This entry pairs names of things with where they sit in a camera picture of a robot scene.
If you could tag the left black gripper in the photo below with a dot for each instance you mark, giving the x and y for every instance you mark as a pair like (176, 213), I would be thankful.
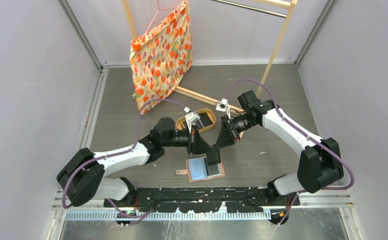
(195, 144)

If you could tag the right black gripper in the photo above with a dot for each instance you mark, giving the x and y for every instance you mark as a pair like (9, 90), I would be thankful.
(227, 135)

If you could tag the pink leather card holder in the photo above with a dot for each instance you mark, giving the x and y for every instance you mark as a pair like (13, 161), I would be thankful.
(196, 170)

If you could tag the dark credit card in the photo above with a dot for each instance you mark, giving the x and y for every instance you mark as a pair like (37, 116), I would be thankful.
(213, 170)

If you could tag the tan oval card tray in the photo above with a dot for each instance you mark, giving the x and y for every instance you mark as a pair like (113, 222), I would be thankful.
(210, 114)

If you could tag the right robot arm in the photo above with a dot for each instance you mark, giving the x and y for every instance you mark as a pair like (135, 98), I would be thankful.
(318, 166)

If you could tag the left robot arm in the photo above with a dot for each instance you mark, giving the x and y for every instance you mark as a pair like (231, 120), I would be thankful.
(85, 176)

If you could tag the stack of credit cards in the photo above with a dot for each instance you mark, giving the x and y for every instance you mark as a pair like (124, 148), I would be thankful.
(205, 121)

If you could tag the floral orange fabric bag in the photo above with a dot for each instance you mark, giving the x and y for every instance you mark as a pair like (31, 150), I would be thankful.
(161, 57)

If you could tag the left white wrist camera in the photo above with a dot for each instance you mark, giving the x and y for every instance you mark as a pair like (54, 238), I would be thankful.
(190, 118)

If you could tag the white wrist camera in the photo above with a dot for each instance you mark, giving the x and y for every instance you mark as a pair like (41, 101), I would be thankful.
(190, 118)
(223, 106)

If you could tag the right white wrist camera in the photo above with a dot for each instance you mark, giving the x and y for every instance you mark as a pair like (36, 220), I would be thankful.
(223, 106)

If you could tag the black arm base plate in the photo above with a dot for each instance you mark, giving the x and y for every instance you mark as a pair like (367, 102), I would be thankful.
(250, 199)

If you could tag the pink wire hanger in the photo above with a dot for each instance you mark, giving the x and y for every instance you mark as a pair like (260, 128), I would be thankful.
(159, 10)

